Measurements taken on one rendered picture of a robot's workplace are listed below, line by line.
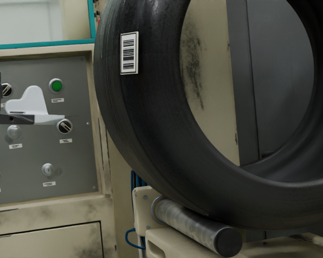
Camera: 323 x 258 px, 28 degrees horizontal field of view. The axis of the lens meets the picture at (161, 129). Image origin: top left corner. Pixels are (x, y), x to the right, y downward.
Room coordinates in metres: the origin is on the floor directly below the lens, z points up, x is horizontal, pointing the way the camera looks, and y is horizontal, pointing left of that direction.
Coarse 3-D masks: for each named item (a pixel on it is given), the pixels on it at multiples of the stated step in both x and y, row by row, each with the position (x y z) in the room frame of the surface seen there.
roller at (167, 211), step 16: (160, 208) 1.24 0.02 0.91; (176, 208) 1.17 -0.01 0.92; (176, 224) 1.13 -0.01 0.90; (192, 224) 1.06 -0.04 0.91; (208, 224) 1.01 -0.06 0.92; (224, 224) 0.99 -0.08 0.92; (208, 240) 0.98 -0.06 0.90; (224, 240) 0.95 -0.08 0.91; (240, 240) 0.96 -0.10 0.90; (224, 256) 0.95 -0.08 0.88
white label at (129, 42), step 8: (136, 32) 0.93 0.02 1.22; (120, 40) 0.96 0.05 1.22; (128, 40) 0.94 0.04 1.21; (136, 40) 0.93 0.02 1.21; (120, 48) 0.96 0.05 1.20; (128, 48) 0.94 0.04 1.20; (136, 48) 0.93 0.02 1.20; (120, 56) 0.95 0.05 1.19; (128, 56) 0.94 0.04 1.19; (136, 56) 0.93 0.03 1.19; (120, 64) 0.95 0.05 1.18; (128, 64) 0.94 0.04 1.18; (136, 64) 0.92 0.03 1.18; (120, 72) 0.95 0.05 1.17; (128, 72) 0.94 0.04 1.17; (136, 72) 0.92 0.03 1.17
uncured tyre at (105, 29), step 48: (144, 0) 0.95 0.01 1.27; (288, 0) 1.31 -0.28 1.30; (96, 48) 1.11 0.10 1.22; (144, 48) 0.94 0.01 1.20; (96, 96) 1.13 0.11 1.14; (144, 96) 0.94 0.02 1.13; (144, 144) 0.96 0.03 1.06; (192, 144) 0.95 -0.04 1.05; (288, 144) 1.29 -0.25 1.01; (192, 192) 0.97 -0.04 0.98; (240, 192) 0.97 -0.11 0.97; (288, 192) 0.98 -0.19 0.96
